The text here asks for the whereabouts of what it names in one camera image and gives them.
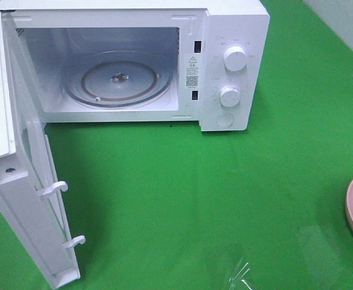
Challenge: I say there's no round white door release button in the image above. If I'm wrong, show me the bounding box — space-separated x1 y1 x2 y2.
216 113 234 127

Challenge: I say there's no white microwave knob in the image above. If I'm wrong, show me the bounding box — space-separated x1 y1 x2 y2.
223 45 248 72
219 85 241 108

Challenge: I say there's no white microwave door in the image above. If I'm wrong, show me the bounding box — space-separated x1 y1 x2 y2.
0 12 85 289

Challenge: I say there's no warning label with QR code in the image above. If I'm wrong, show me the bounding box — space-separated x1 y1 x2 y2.
183 53 202 89

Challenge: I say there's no white microwave oven body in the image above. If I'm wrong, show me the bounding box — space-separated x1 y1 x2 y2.
0 1 270 131

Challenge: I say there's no glass microwave turntable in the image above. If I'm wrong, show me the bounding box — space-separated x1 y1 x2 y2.
63 51 177 108

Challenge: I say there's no clear tape strip on table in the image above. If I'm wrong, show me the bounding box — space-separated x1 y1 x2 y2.
228 261 253 290

